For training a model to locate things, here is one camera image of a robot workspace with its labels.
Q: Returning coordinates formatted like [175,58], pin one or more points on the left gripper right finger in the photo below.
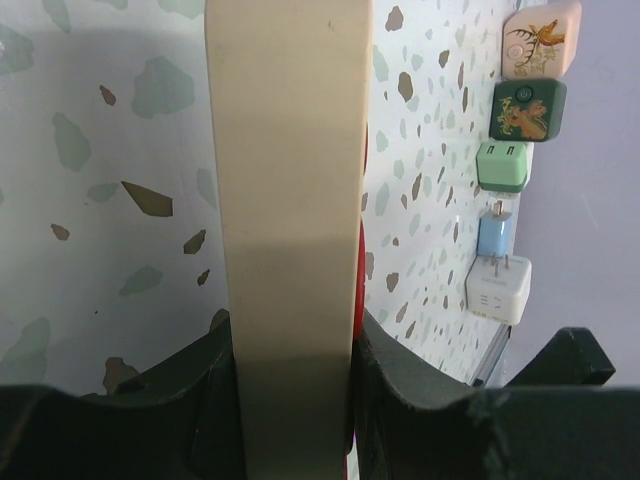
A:
[412,421]

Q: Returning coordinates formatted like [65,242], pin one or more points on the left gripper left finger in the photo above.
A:
[177,420]

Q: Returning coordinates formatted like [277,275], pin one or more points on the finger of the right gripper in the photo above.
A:
[572,357]

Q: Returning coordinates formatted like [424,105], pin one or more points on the white cube tiger sticker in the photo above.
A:
[498,288]

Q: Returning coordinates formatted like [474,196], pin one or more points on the light blue adapter plug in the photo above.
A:
[495,228]

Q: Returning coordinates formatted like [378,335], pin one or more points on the green adapter plug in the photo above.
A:
[504,167]

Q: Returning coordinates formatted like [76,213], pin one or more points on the dark green cube socket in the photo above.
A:
[527,110]

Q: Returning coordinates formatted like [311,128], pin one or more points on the pink round socket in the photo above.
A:
[540,42]

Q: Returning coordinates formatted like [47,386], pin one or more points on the beige long power strip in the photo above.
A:
[289,88]

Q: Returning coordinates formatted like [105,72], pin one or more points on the aluminium rail frame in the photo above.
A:
[491,369]

